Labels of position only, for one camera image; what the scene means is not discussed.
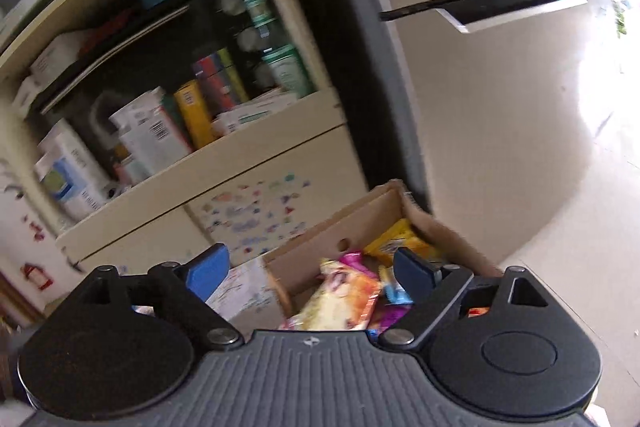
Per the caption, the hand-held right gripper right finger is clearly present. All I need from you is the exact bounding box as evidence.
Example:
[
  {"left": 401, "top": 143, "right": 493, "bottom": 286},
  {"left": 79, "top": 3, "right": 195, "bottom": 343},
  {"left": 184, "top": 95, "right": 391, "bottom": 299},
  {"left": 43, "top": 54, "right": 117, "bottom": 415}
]
[{"left": 377, "top": 247, "right": 551, "bottom": 351}]

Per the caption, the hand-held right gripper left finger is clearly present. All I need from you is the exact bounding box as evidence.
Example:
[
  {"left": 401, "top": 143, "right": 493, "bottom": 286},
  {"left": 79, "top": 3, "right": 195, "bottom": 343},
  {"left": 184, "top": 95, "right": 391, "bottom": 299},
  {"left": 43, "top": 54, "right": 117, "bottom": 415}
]
[{"left": 80, "top": 243, "right": 246, "bottom": 351}]

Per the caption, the yellow snack packet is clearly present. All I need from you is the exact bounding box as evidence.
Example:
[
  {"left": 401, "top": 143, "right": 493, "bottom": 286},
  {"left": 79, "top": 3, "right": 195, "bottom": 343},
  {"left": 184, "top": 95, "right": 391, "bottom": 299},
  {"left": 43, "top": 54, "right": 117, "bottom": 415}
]
[{"left": 362, "top": 218, "right": 443, "bottom": 265}]

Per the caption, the light blue snack packet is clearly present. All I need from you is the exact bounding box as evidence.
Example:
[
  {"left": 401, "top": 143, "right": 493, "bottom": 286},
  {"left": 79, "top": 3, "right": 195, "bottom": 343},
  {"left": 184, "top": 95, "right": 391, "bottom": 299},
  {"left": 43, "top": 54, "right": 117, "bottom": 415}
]
[{"left": 377, "top": 266, "right": 415, "bottom": 306}]

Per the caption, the pink snack packet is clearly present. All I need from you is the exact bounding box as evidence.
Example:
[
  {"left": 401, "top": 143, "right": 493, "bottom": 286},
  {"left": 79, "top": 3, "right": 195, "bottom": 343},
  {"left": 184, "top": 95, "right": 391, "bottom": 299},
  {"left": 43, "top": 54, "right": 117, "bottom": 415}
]
[{"left": 340, "top": 249, "right": 381, "bottom": 280}]

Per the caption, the purple snack packet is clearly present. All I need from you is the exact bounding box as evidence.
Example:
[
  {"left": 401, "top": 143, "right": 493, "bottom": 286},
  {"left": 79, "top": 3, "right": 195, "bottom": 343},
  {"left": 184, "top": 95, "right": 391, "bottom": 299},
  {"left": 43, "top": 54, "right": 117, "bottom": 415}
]
[{"left": 367, "top": 304, "right": 413, "bottom": 335}]

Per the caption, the cream snack packet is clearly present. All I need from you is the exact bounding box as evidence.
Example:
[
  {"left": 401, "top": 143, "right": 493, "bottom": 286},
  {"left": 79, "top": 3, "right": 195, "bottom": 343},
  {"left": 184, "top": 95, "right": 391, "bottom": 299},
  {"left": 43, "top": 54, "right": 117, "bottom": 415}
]
[{"left": 282, "top": 257, "right": 383, "bottom": 332}]

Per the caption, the cardboard box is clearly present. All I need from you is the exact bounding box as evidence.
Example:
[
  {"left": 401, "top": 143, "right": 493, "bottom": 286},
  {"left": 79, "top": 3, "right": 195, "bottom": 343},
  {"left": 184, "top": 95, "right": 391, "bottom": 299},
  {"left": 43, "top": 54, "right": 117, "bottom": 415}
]
[{"left": 262, "top": 179, "right": 506, "bottom": 333}]

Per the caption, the wooden cabinet with stickers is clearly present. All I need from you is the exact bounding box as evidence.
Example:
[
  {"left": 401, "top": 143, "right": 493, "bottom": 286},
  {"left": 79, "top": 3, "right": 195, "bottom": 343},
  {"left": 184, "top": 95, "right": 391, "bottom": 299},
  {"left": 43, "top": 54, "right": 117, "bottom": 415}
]
[{"left": 0, "top": 0, "right": 371, "bottom": 278}]

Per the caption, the white box with barcode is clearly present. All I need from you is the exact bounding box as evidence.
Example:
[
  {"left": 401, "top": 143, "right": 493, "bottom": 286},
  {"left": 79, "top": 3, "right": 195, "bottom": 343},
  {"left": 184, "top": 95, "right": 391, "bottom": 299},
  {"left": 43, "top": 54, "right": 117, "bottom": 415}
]
[{"left": 109, "top": 88, "right": 195, "bottom": 180}]

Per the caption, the yellow box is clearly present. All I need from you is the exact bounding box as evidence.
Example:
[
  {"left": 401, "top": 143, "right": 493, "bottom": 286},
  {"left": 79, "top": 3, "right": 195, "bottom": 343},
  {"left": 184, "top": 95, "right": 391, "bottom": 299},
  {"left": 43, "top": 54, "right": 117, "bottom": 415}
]
[{"left": 173, "top": 80, "right": 217, "bottom": 151}]

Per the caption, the flat white green box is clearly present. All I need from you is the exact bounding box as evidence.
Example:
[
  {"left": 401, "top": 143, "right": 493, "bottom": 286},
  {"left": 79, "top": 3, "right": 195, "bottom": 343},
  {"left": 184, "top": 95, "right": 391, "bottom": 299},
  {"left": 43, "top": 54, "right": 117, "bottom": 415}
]
[{"left": 211, "top": 89, "right": 301, "bottom": 136}]

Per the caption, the white refrigerator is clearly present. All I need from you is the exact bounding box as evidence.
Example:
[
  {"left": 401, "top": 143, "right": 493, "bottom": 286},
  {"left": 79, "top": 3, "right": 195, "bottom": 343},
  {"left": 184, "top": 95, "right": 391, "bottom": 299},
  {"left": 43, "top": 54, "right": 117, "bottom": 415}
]
[{"left": 345, "top": 0, "right": 640, "bottom": 268}]

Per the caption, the colourful striped box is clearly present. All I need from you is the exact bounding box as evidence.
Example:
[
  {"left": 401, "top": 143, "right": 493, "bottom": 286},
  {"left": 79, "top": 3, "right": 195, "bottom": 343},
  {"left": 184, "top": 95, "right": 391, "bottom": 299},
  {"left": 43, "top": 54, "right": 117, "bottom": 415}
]
[{"left": 192, "top": 48, "right": 249, "bottom": 118}]

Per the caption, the green bottle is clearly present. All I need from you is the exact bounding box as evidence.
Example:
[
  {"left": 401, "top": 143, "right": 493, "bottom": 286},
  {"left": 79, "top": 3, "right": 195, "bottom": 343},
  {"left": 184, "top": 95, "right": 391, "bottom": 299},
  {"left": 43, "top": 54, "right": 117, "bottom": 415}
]
[
  {"left": 238, "top": 0, "right": 276, "bottom": 30},
  {"left": 261, "top": 46, "right": 316, "bottom": 100}
]

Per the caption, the small white box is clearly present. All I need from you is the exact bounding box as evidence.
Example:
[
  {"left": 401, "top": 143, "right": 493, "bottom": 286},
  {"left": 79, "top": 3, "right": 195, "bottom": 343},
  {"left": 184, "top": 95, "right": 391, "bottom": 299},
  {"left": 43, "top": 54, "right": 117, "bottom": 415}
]
[{"left": 29, "top": 31, "right": 98, "bottom": 84}]

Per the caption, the red house wall decal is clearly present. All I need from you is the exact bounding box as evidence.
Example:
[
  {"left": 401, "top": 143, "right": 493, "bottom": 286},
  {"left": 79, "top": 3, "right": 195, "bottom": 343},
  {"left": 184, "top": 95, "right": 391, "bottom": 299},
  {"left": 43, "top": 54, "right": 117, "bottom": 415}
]
[{"left": 20, "top": 262, "right": 55, "bottom": 292}]

